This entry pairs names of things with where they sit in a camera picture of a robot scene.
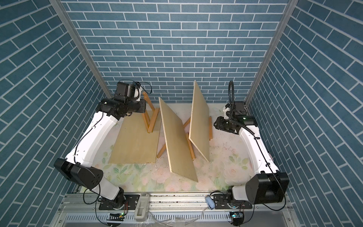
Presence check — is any wooden easel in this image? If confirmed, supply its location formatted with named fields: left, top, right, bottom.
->
left=142, top=91, right=161, bottom=133
left=209, top=116, right=213, bottom=140
left=157, top=116, right=195, bottom=165

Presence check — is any wooden canvas board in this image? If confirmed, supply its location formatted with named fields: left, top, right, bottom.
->
left=189, top=81, right=210, bottom=162
left=159, top=98, right=198, bottom=182
left=109, top=113, right=161, bottom=164

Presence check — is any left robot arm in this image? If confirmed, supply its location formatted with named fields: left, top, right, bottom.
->
left=54, top=98, right=146, bottom=210

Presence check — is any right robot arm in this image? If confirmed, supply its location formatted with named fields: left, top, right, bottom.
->
left=214, top=115, right=289, bottom=206

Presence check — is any blue white connector plug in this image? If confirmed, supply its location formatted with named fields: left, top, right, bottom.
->
left=205, top=196, right=216, bottom=210

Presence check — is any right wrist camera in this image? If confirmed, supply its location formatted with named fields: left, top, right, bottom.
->
left=223, top=104, right=233, bottom=120

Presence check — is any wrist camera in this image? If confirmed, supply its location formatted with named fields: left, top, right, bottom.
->
left=113, top=81, right=141, bottom=104
left=223, top=104, right=233, bottom=120

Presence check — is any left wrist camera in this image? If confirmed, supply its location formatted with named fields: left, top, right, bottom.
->
left=113, top=81, right=141, bottom=104

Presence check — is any right black corrugated cable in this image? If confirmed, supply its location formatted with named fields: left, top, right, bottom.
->
left=227, top=80, right=256, bottom=135

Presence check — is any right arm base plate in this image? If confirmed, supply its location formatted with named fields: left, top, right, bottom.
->
left=211, top=194, right=253, bottom=210

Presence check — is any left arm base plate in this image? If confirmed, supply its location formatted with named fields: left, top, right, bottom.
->
left=97, top=194, right=140, bottom=211

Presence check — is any grey rail handle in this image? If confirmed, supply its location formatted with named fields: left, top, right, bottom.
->
left=134, top=194, right=150, bottom=222

